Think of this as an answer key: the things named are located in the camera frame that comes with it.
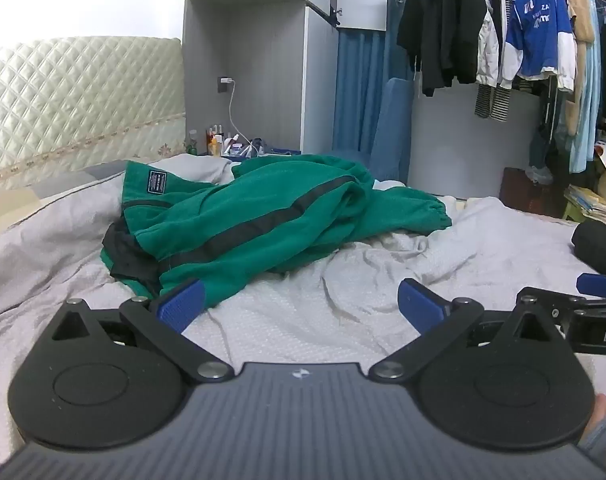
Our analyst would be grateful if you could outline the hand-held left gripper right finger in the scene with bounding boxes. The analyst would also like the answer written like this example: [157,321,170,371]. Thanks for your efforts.
[370,279,564,383]

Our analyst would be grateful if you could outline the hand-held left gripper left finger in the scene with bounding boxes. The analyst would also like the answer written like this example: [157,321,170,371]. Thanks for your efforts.
[49,279,235,385]

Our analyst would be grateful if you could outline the green hoodie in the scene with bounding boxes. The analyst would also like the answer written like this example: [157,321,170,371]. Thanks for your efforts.
[101,154,452,311]

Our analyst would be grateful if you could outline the stack of books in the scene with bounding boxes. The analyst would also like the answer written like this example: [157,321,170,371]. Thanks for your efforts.
[563,185,606,224]

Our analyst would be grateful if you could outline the grey bed sheet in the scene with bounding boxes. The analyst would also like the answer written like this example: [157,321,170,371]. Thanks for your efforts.
[0,152,606,480]

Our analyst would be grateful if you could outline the brown wooden box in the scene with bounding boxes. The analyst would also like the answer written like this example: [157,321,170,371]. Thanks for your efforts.
[499,167,570,219]

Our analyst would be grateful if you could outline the hanging blue jeans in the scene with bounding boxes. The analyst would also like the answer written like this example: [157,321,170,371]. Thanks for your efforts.
[528,90,560,186]

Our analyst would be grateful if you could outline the cluster of toiletry bottles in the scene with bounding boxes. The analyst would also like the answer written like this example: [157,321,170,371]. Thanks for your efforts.
[203,124,264,158]

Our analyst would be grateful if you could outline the light blue hanging garment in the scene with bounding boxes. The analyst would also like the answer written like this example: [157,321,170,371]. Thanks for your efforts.
[568,0,604,174]

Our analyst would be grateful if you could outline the blue covered chair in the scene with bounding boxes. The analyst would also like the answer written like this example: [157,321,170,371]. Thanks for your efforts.
[328,77,414,186]

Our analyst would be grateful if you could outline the striped hanging garment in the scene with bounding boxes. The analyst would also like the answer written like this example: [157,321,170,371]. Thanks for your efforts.
[474,82,512,122]

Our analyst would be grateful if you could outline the blue curtain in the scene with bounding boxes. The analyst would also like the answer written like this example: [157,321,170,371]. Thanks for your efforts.
[333,0,421,161]

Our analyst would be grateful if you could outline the cream quilted headboard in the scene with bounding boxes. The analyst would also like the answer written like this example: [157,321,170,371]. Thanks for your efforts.
[0,36,186,181]

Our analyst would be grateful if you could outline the white hanging jacket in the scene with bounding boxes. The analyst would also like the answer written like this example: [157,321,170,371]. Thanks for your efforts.
[475,0,520,89]

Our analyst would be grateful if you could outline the blue and white jersey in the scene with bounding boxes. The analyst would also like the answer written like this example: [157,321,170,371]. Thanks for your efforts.
[500,0,578,92]

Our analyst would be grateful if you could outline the grey wardrobe cabinet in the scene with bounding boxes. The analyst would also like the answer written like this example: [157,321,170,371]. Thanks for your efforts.
[183,0,388,161]

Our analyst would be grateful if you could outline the beige hanging coat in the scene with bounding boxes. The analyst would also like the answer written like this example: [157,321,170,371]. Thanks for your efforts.
[553,0,598,137]

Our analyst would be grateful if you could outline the black hanging jacket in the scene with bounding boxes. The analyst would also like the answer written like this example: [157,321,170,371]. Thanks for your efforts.
[397,0,490,97]

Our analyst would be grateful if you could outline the white charger cable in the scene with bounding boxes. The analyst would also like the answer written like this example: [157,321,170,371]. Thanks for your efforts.
[227,82,258,157]

